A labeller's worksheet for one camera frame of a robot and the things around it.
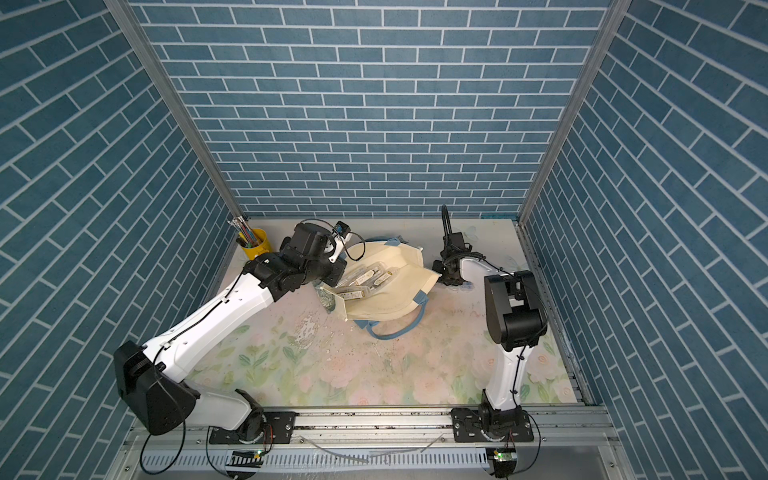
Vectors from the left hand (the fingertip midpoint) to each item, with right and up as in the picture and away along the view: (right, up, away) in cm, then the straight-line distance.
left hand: (349, 261), depth 78 cm
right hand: (+28, -6, +24) cm, 37 cm away
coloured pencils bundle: (-38, +7, +21) cm, 44 cm away
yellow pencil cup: (-34, +3, +20) cm, 39 cm away
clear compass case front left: (+3, -5, +18) cm, 19 cm away
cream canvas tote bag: (+16, -10, +15) cm, 24 cm away
